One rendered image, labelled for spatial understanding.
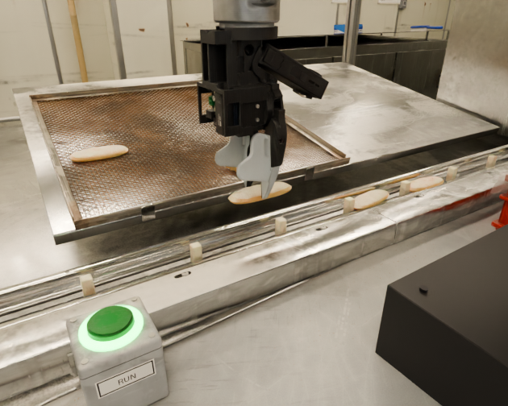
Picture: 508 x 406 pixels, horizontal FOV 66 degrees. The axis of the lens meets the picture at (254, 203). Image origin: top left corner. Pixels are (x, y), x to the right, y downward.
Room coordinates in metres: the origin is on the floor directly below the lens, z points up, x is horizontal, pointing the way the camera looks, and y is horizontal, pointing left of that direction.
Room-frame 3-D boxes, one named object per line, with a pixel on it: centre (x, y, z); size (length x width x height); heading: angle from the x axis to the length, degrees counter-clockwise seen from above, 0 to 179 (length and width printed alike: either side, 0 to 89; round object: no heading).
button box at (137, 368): (0.27, 0.13, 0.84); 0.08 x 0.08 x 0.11; 31
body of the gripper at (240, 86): (0.49, 0.01, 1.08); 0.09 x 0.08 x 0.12; 122
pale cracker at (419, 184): (0.70, -0.33, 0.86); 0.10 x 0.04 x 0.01; 121
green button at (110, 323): (0.27, 0.13, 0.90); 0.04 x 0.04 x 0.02
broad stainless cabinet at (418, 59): (3.33, -0.52, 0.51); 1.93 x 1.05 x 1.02; 121
